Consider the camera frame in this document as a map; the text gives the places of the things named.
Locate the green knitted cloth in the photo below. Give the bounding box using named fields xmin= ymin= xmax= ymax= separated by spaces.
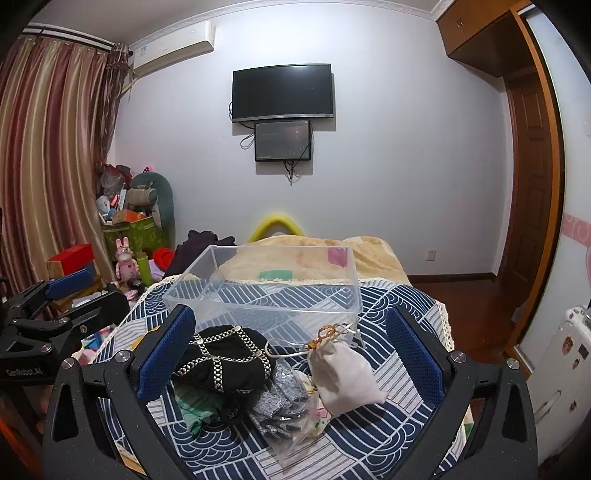
xmin=173 ymin=383 xmax=223 ymax=436

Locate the black pouch with chain strap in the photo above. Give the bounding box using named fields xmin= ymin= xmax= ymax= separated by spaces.
xmin=172 ymin=325 xmax=276 ymax=395

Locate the grey patterned item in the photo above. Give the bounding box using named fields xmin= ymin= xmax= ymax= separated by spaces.
xmin=249 ymin=359 xmax=308 ymax=441

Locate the white drawstring cloth pouch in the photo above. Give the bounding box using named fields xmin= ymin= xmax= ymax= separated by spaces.
xmin=266 ymin=323 xmax=388 ymax=419

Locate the clear plastic storage bin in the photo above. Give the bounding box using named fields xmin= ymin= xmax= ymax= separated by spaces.
xmin=163 ymin=246 xmax=362 ymax=352

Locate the red box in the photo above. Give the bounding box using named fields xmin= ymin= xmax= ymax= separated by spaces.
xmin=46 ymin=244 xmax=94 ymax=279

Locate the white wardrobe sliding door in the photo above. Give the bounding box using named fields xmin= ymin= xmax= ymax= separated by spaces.
xmin=519 ymin=10 xmax=590 ymax=462

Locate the green bottle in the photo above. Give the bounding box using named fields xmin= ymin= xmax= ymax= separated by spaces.
xmin=136 ymin=252 xmax=153 ymax=286

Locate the pink bunny plush toy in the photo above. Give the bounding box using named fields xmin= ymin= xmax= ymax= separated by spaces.
xmin=115 ymin=237 xmax=139 ymax=282

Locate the blue white patterned tablecloth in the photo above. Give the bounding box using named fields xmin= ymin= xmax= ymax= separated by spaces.
xmin=94 ymin=275 xmax=468 ymax=480

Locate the red plush item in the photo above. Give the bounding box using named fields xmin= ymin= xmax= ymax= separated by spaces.
xmin=152 ymin=247 xmax=174 ymax=272

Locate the green cardboard box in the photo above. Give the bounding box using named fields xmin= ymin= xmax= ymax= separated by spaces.
xmin=102 ymin=217 xmax=169 ymax=261

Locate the dark purple garment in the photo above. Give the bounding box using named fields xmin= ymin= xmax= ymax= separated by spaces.
xmin=164 ymin=230 xmax=235 ymax=277

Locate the grey green plush pillow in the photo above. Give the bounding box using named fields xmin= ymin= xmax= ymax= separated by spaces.
xmin=124 ymin=172 xmax=174 ymax=229

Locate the beige fleece blanket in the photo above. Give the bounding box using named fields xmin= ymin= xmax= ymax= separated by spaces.
xmin=221 ymin=235 xmax=410 ymax=285

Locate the yellow curved plush headrest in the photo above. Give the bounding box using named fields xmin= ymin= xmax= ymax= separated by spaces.
xmin=249 ymin=214 xmax=304 ymax=243

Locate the red gold striped curtain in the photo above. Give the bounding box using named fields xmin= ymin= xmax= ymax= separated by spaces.
xmin=1 ymin=35 xmax=129 ymax=291

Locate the brown wooden door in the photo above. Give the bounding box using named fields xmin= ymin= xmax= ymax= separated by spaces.
xmin=500 ymin=66 xmax=563 ymax=350

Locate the brown wooden overhead cabinet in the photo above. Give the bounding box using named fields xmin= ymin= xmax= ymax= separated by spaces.
xmin=437 ymin=1 xmax=534 ymax=78

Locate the small wall-mounted black screen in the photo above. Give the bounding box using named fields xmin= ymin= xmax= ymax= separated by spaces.
xmin=254 ymin=120 xmax=311 ymax=162

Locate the white wall air conditioner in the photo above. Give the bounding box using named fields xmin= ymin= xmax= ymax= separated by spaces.
xmin=131 ymin=21 xmax=215 ymax=79

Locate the large wall-mounted black television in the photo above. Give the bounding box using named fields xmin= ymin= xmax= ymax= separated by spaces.
xmin=231 ymin=63 xmax=335 ymax=123

